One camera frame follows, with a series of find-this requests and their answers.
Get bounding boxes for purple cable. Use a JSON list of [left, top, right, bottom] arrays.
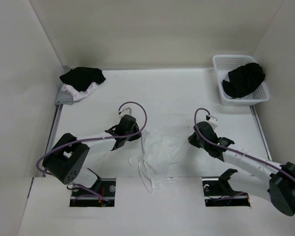
[[193, 108, 295, 212], [36, 101, 148, 204]]

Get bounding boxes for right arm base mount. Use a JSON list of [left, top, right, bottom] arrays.
[[202, 169, 250, 207]]

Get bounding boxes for folded white tank top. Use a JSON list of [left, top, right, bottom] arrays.
[[61, 82, 99, 101]]

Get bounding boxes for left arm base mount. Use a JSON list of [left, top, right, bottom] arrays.
[[67, 168, 117, 207]]

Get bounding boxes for white tank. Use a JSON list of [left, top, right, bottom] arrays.
[[61, 82, 99, 101], [128, 131, 186, 193]]

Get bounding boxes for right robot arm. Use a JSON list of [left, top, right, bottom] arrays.
[[188, 121, 295, 216]]

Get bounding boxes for folded black tank top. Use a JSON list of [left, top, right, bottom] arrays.
[[59, 67, 106, 92]]

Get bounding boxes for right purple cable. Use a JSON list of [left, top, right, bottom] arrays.
[[193, 108, 295, 212]]

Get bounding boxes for folded grey tank top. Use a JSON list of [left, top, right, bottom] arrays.
[[55, 89, 74, 106]]

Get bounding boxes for white plastic basket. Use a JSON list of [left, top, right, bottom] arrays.
[[212, 55, 270, 106]]

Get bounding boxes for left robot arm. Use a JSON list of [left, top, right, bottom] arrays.
[[42, 115, 141, 196]]

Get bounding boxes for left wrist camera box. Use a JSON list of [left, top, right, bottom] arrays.
[[118, 107, 132, 118]]

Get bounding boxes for black tank top in basket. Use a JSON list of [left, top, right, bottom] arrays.
[[222, 62, 266, 98]]

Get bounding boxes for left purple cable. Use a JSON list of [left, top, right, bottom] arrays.
[[36, 101, 148, 204]]

